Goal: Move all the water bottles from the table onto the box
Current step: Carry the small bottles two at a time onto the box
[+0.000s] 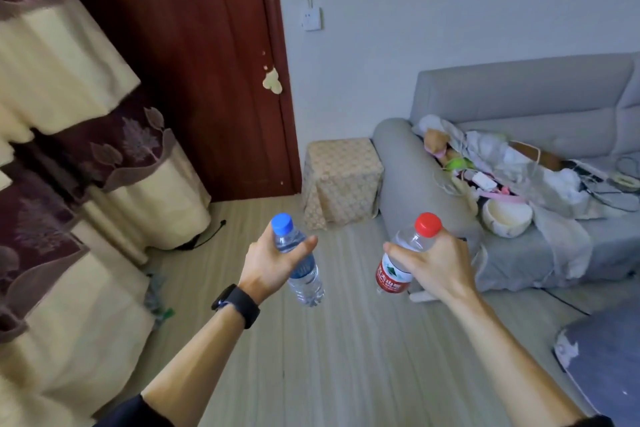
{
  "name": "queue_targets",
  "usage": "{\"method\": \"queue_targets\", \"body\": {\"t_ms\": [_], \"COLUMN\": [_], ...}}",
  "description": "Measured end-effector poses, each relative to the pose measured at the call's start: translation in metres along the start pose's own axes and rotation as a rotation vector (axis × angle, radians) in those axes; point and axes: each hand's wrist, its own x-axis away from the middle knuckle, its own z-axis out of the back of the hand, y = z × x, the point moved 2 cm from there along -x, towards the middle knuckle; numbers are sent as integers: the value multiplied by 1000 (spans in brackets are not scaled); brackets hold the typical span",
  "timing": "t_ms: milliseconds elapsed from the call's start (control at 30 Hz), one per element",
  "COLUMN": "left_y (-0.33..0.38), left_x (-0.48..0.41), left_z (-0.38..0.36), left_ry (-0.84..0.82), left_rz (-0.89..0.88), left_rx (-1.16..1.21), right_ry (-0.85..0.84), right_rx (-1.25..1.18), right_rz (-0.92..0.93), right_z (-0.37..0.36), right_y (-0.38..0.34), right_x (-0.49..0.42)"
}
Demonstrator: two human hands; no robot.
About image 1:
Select cream and purple curtain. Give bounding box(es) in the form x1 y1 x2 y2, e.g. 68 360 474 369
0 0 212 427

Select person's right hand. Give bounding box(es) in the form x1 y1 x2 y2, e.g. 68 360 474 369
382 234 479 306

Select person's right forearm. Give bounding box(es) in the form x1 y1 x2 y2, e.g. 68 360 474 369
445 289 586 427

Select small blue cap water bottle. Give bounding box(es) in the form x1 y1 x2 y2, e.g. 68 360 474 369
271 213 325 308

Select grey sofa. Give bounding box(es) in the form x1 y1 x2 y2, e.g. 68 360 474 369
371 52 640 292

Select red cap water bottle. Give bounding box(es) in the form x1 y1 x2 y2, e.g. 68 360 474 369
375 212 443 296

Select person's black left sleeve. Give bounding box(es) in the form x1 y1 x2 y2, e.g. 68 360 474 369
95 394 173 427

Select person's left forearm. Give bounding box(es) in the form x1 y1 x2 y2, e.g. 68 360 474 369
141 306 246 427

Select black floor cable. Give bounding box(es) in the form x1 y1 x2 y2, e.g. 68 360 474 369
175 219 228 252

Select pile of white clothes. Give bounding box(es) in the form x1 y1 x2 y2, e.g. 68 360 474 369
412 114 640 280

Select grey green floor cloth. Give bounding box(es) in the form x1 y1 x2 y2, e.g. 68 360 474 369
143 274 176 328

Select person's left hand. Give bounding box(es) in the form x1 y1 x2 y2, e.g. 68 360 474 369
237 230 319 306

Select black smartwatch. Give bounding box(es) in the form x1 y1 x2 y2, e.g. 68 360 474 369
211 283 261 330

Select cream round case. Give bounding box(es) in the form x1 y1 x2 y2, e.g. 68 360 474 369
611 171 640 192

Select brown cardboard piece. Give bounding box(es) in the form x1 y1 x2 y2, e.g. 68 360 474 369
507 140 563 170

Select person's black right sleeve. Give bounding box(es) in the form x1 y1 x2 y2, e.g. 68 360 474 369
565 414 616 427

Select patterned cloth covered stool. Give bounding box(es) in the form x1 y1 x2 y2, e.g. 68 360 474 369
301 137 385 232

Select green fabric item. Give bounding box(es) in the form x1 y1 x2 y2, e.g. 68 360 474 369
442 153 476 173

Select pink strap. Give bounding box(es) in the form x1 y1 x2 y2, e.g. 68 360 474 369
477 186 531 205

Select white charger box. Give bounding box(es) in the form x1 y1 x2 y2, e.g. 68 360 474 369
469 171 500 192

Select dark red door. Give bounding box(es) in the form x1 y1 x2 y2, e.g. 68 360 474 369
39 0 303 203

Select person's black sleeve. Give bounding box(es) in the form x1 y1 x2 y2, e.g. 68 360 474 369
95 394 173 427
565 414 616 427

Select brown plush toy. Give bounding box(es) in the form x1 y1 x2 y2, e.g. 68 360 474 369
423 128 451 158

